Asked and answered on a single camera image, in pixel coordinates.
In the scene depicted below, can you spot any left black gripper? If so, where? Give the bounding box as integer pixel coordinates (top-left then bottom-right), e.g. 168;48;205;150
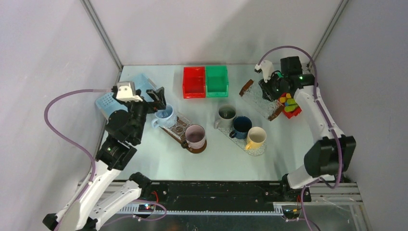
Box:
122;87;166;142

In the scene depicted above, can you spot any light blue mug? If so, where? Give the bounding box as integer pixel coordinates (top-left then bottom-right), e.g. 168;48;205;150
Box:
151;104;177;128

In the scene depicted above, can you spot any brown ended acrylic rack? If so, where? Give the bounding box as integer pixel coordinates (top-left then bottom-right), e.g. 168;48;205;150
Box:
239;79;284;121

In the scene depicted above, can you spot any clear acrylic holder rack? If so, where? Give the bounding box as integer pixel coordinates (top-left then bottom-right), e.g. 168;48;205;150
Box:
161;112;193;144

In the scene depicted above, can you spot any mauve pink mug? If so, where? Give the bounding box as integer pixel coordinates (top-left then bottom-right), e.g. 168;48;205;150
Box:
181;125;206;149

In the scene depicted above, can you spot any dark blue mug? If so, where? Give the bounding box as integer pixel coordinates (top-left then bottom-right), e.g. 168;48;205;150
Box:
229;116;252;140

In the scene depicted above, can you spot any cream yellow mug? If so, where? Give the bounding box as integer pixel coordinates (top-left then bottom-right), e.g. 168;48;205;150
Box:
245;127;267;150

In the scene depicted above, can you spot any grey mug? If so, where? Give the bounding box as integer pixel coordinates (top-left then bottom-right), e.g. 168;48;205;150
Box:
214;104;236;129

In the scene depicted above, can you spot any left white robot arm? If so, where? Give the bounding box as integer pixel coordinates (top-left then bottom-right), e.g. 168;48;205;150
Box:
43;83;166;231

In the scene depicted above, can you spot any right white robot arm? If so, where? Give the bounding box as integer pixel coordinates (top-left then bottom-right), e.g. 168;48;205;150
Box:
259;71;356;201

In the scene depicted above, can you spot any brown wooden oval tray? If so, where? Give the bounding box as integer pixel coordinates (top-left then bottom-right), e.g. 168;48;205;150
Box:
161;125;207;154

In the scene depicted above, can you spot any red toothpaste bin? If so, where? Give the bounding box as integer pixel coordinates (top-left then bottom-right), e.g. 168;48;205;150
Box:
278;98;302;119

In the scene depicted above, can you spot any clear glass oval tray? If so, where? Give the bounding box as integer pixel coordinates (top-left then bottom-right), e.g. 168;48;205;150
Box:
218;128;267;156

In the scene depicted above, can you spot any red plastic bin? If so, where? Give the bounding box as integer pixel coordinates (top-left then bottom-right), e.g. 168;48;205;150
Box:
182;66;206;99

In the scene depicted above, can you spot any light blue plastic basket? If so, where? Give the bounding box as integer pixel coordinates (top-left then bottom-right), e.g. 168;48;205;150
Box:
95;74;157;120

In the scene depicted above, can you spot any green plastic bin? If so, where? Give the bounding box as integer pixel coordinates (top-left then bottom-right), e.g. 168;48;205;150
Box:
205;65;229;98

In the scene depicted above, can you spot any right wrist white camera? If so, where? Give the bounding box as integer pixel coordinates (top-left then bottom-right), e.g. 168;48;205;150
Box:
255;60;275;83

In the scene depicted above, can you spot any wrist white camera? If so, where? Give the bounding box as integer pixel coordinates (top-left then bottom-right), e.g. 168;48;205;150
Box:
255;60;275;83
112;81;143;102

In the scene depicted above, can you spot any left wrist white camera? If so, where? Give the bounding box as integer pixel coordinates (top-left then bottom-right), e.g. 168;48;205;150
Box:
112;81;143;102

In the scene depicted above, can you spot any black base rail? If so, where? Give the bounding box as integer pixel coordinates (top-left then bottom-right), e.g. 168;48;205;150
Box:
140;180;311;212

